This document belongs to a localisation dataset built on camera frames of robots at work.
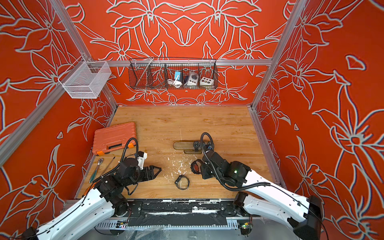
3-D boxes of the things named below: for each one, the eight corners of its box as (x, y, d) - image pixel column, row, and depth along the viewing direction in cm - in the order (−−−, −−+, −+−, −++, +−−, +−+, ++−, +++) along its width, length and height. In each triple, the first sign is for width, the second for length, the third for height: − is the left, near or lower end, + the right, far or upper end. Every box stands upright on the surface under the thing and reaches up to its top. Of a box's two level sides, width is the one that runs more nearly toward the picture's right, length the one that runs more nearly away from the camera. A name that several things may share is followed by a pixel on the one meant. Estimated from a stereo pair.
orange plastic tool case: (95, 158, 94) (91, 153, 89) (98, 134, 105) (94, 129, 101) (137, 147, 98) (134, 142, 94) (135, 126, 110) (133, 121, 105)
